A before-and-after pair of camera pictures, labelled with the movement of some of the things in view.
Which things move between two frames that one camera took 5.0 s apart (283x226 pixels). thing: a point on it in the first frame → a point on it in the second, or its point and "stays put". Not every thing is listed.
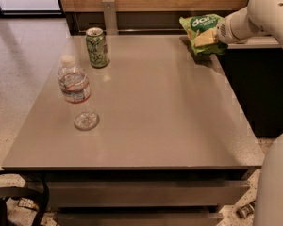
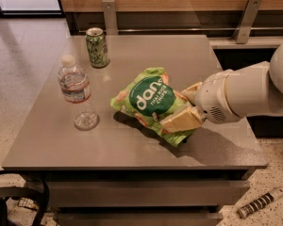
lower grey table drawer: x=138 y=219 stays put
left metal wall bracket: x=110 y=18 stays put
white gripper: x=225 y=32 → x=211 y=95
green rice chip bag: x=194 y=24 → x=152 y=99
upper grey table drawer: x=146 y=192 stays put
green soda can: x=97 y=47 stays put
